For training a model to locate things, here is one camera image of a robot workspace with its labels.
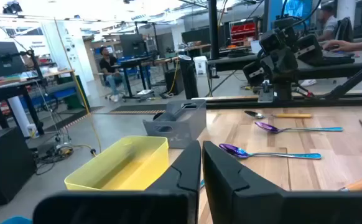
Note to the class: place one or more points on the white waste bin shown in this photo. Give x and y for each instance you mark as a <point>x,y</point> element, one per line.
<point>200,65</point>

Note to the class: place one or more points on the red storage bin rack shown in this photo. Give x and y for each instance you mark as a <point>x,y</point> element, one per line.
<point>243,31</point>

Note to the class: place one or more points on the blue display screen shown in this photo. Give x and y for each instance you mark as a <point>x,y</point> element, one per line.
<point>299,9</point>

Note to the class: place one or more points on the black standing desk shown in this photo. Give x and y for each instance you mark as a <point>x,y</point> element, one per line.
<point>134,61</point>

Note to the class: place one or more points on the black workbench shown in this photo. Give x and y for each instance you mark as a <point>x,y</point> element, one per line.
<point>13,88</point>

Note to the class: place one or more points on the black floor mat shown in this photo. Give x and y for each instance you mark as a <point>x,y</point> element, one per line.
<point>137,108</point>

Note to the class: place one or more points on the black computer monitor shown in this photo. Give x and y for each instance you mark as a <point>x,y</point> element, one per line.
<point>0,60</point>
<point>132,45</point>

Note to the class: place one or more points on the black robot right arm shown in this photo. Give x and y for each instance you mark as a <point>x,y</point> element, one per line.
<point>283,91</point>

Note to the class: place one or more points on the blue plastic bin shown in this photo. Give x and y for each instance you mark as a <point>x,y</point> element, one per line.
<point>17,221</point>

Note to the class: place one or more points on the long black desk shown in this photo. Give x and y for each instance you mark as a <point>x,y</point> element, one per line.
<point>234,66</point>

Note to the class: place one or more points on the green waste bin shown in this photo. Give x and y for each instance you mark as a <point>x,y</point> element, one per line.
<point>75,99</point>

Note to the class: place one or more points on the yellow plastic bin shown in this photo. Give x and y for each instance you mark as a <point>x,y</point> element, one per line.
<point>122,161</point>

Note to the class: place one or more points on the black cylindrical tower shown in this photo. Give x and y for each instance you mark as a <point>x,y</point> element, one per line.
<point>188,77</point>

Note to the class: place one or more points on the black equipment case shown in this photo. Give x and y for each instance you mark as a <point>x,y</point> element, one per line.
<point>3,168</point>

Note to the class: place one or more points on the white pillar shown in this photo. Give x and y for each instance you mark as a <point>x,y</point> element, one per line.
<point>52,53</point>

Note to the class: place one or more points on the black office chair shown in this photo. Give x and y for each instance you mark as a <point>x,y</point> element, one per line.
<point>345,31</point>

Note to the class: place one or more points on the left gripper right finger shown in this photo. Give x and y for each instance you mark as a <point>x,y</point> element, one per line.
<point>262,208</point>

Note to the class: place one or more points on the black vertical pole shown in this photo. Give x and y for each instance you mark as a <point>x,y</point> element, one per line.
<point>213,28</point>

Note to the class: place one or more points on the grey plastic bin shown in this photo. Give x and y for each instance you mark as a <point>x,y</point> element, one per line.
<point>181,130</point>

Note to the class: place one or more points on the black keyboard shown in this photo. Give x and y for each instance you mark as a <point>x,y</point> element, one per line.
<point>336,59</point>

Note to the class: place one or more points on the black aluminium table frame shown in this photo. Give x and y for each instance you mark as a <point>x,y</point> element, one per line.
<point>324,101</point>

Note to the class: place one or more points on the black computer tower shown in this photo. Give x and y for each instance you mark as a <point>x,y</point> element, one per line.
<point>173,82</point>

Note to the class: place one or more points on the person's hand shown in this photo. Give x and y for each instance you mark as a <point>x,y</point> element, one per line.
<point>339,46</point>

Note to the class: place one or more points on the iridescent purple teal spoon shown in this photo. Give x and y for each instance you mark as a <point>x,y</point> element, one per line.
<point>202,184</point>
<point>234,151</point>
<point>266,127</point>

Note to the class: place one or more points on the person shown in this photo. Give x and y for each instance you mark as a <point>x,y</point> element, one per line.
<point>108,63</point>
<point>328,26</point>

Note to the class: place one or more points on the grey mounting plate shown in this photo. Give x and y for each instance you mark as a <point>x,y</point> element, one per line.
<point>265,95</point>

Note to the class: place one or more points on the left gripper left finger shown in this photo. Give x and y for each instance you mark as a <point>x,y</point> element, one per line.
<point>122,208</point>

